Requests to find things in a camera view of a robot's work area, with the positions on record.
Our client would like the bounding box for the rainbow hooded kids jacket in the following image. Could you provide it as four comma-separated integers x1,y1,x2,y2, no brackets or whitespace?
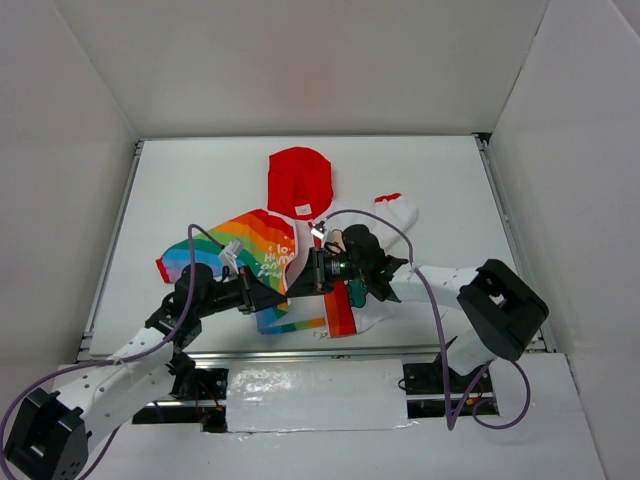
156,147,418,338

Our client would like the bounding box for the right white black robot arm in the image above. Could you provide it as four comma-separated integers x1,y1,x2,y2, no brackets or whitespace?
286,224,549,391

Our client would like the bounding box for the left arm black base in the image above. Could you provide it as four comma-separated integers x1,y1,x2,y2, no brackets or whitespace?
170,368,229,433

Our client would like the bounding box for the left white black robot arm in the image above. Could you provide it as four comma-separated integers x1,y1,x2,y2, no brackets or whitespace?
1,264,286,479

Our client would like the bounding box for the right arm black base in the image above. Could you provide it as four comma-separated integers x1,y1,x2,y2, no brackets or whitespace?
398,362,493,407

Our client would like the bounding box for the white foil covered panel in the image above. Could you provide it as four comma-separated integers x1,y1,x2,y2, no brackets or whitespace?
226,360,410,433

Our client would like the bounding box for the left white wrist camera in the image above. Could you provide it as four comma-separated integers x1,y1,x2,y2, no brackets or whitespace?
218,238,244,268

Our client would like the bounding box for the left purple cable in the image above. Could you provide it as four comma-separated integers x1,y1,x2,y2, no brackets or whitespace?
0,223,236,480

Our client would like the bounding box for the purple cable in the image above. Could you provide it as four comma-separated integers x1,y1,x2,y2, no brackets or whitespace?
0,223,236,480
319,208,532,431

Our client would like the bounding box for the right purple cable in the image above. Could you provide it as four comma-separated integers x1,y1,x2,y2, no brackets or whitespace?
319,208,532,431

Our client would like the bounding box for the aluminium front rail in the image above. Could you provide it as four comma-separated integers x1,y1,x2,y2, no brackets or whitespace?
189,346,439,362

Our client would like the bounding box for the aluminium rail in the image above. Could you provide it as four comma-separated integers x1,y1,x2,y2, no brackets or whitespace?
74,139,145,363
472,132,558,353
189,346,439,362

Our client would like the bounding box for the aluminium left side rail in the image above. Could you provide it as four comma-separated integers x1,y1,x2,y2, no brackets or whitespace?
74,139,145,363

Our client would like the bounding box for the aluminium right side rail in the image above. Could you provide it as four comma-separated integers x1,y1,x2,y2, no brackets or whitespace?
472,132,558,353

